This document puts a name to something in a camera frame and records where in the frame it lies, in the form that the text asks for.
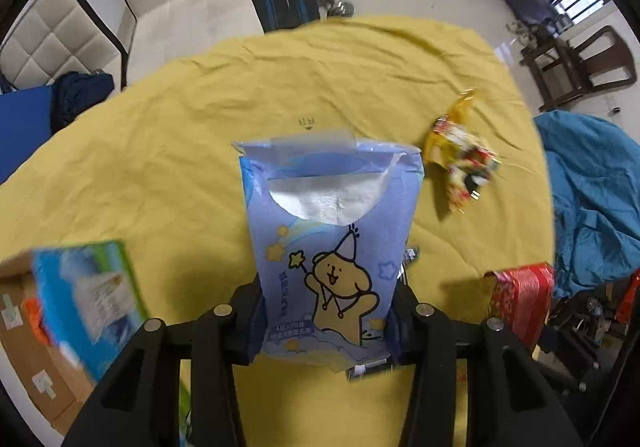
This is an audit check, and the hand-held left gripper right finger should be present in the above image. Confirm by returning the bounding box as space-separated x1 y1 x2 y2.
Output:
385 277 584 447

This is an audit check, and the yellow tablecloth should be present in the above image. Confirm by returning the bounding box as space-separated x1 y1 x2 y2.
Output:
0 15 555 447

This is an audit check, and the blue green carton box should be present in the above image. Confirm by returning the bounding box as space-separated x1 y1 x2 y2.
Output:
31 241 151 383

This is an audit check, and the teal blanket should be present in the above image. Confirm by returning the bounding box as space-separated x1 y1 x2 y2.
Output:
532 110 640 299

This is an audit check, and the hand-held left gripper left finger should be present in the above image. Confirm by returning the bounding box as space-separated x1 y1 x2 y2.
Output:
61 273 267 447

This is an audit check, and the dark blue cloth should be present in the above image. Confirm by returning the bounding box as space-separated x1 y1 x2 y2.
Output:
51 71 116 134

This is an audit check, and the dark wooden chair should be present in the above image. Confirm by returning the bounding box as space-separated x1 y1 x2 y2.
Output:
520 25 637 112

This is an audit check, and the blue pad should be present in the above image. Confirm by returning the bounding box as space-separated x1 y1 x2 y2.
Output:
0 84 58 184

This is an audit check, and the cardboard box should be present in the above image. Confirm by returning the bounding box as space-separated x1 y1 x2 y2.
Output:
0 252 96 437

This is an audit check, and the yellow snack bag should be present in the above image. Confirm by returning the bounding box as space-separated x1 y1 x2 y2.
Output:
424 87 502 218

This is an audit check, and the red snack bag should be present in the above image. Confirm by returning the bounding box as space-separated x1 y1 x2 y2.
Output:
484 263 556 353

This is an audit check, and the blue tissue pack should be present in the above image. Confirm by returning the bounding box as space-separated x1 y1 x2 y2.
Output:
232 127 425 373

